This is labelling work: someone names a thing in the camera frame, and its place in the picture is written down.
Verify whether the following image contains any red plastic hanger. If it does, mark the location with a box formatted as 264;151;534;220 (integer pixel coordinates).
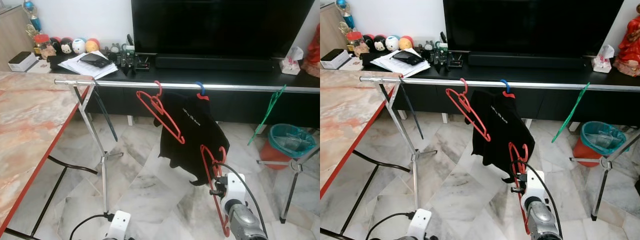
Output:
136;81;186;145
200;144;232;238
507;141;532;236
445;77;492;142

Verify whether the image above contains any red hanger with blue hook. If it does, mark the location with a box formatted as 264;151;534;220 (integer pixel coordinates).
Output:
500;79;517;99
194;81;211;102

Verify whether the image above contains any green plastic hanger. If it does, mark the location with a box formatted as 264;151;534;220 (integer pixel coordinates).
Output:
247;84;287;147
551;82;591;144

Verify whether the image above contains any black hanger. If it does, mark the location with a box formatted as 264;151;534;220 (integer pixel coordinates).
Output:
91;82;119;142
398;80;425;141

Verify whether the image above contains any black hanging shirt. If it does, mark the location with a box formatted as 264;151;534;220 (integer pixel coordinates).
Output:
159;91;231;187
464;90;536;185

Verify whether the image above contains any red bin with teal bag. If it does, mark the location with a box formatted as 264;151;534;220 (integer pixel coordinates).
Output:
259;123;317;171
572;121;627;168

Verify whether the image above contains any black TV cabinet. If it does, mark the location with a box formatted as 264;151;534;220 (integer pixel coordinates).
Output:
360;50;640;123
47;52;321;127

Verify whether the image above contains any black soundbar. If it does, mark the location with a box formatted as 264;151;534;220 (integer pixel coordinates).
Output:
155;54;275;72
467;51;587;69

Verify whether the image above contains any marble pattern folding table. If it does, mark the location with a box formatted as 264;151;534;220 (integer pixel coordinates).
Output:
320;69;403;240
0;71;99;240

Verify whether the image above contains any black television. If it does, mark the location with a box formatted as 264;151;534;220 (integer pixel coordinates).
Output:
131;0;316;57
442;0;626;53

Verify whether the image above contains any red statue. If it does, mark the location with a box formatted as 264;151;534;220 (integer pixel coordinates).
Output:
614;2;640;77
304;22;321;78

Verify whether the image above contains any white paper stack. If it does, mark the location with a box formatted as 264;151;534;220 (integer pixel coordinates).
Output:
370;47;432;78
59;50;119;80

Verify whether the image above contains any black wallet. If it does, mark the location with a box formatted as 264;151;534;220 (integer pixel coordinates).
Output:
79;52;112;68
392;50;425;66

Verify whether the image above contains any white and black box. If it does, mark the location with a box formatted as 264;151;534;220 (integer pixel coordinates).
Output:
321;48;352;70
8;51;38;72

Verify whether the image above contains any light wooden cabinet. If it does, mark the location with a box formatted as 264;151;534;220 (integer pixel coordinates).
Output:
0;5;23;71
320;2;346;58

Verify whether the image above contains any jar with red lid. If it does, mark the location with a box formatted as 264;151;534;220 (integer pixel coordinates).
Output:
347;31;365;57
34;34;51;58

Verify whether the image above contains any gold trophy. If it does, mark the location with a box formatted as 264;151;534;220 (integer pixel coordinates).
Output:
22;0;43;38
335;0;357;36

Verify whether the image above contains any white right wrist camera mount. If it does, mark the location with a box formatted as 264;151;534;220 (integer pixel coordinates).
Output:
220;173;247;213
520;170;547;211

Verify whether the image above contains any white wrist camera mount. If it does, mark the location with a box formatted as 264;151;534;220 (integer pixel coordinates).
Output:
220;173;247;213
407;208;433;240
105;210;132;240
520;170;547;211

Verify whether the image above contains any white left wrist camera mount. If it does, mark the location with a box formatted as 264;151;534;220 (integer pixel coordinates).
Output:
105;210;132;240
407;208;433;240

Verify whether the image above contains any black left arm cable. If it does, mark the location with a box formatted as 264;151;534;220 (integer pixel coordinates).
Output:
365;211;417;240
69;212;115;240

